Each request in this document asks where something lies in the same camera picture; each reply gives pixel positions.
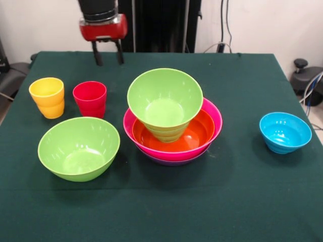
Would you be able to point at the purple bowl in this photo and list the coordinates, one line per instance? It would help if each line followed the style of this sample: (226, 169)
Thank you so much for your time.
(174, 163)

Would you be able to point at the dark green tablecloth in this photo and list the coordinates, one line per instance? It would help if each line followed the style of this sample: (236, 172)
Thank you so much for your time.
(161, 201)

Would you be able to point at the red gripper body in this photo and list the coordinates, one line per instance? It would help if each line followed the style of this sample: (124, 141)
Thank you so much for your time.
(103, 31)

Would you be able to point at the pink bowl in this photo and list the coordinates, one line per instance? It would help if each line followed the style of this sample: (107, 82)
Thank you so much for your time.
(217, 118)

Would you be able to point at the large green bowl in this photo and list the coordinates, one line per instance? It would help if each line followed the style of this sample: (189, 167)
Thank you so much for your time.
(78, 148)

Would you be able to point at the orange bowl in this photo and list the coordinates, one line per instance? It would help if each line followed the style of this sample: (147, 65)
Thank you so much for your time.
(199, 131)

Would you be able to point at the medium green bowl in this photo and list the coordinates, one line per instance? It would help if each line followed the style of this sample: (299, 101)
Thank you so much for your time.
(164, 100)

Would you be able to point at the black office chair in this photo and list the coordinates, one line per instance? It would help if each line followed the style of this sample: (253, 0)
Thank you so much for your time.
(15, 70)

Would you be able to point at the black plug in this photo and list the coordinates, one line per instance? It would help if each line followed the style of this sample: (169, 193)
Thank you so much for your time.
(221, 47)

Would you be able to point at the red cup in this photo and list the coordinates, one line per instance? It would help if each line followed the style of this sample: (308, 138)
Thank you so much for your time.
(89, 100)

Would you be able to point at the yellow cup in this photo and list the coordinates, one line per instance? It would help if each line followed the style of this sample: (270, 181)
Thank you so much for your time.
(48, 100)

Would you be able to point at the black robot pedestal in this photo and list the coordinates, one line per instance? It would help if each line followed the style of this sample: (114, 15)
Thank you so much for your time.
(161, 25)

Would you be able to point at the small blue bowl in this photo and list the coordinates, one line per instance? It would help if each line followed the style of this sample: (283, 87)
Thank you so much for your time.
(285, 133)

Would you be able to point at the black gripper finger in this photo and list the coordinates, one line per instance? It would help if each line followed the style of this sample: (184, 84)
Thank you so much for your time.
(97, 54)
(119, 53)

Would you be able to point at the black chair with round knob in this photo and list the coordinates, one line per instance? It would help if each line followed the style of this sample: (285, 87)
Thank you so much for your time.
(302, 80)

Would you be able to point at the small ribbed green bowl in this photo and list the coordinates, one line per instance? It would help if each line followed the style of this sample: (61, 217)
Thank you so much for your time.
(166, 136)

